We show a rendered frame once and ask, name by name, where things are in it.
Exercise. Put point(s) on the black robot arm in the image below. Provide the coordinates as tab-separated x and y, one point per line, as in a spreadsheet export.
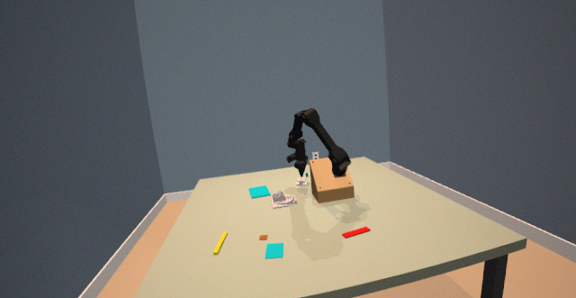
339	158

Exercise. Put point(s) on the yellow flat bar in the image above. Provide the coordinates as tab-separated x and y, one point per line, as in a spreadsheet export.
219	245

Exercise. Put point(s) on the cyan flat square tile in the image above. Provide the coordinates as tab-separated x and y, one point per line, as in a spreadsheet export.
274	250

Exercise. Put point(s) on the red flat bar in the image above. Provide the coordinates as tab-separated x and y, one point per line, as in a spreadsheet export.
355	232

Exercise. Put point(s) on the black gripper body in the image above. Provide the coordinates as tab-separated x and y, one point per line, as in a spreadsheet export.
301	158

